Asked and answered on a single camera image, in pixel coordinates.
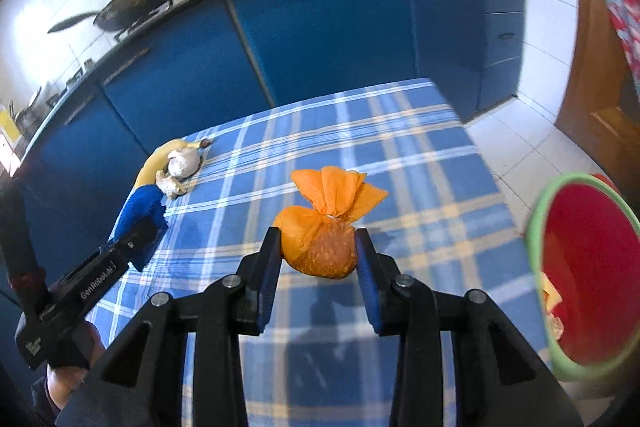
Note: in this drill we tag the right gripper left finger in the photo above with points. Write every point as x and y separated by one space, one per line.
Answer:
139 379

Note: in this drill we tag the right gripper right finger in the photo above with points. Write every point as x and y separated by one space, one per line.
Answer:
499 378

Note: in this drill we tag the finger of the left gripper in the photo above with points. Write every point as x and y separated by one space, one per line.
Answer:
145 203

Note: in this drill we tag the white paper wad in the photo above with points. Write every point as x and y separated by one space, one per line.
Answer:
555 322

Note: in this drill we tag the yellow foam fruit net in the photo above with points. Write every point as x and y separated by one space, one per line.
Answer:
550 295

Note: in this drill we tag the blue kitchen cabinets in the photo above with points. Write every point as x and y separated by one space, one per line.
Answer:
215 61

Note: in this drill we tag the person's left hand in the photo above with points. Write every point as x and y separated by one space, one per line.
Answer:
62 382

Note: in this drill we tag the ginger root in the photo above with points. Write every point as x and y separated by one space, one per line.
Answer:
170 187

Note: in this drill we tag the yellow banana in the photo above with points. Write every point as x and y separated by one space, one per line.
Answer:
158 160

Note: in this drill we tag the garlic bulb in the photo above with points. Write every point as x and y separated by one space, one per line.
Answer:
183 162

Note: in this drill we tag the red basin green rim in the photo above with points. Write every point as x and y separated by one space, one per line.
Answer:
585 237

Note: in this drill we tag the blue plaid tablecloth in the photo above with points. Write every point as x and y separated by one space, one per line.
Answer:
391 159

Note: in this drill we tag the black wok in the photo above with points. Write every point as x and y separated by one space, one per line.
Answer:
117 15

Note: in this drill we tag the red plastic stool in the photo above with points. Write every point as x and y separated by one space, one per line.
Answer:
604 179

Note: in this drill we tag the wooden door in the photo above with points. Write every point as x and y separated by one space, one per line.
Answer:
596 110

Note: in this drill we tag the red floral cloth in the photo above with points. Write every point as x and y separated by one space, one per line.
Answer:
624 15

